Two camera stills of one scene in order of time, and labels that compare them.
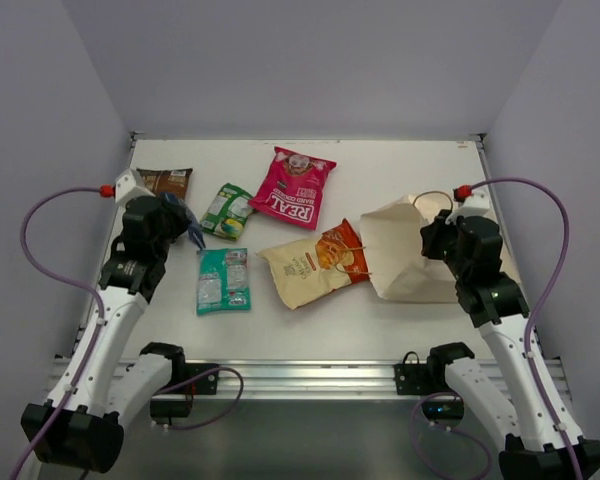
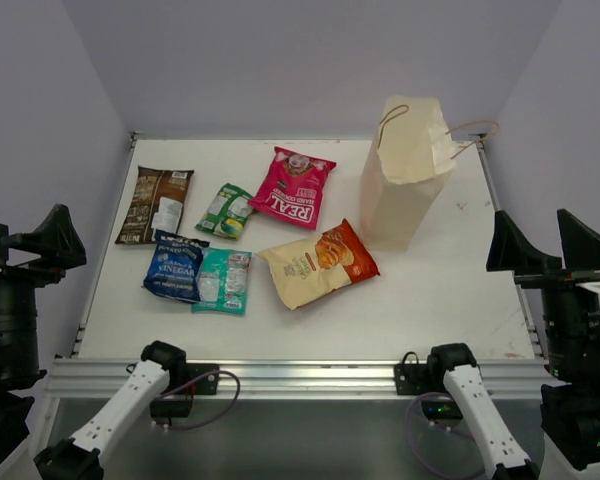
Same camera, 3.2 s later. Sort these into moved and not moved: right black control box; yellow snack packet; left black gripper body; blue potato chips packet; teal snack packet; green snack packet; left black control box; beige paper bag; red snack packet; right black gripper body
Moved: right black gripper body; blue potato chips packet; left black gripper body; beige paper bag
Not moved: green snack packet; teal snack packet; yellow snack packet; right black control box; left black control box; red snack packet
